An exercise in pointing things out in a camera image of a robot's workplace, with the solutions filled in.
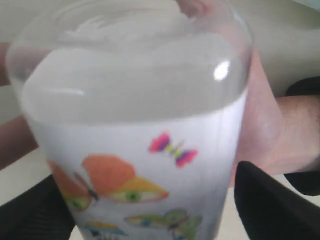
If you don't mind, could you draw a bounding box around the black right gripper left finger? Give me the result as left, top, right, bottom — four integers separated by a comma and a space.
0, 175, 75, 240

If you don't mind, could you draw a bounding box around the butterfly label clear bottle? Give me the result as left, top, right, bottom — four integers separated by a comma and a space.
6, 0, 252, 240

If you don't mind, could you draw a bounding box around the black sleeved forearm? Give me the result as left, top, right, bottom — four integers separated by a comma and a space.
283, 76, 320, 196

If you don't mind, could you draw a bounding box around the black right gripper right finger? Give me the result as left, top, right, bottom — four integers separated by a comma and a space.
234, 161, 320, 240

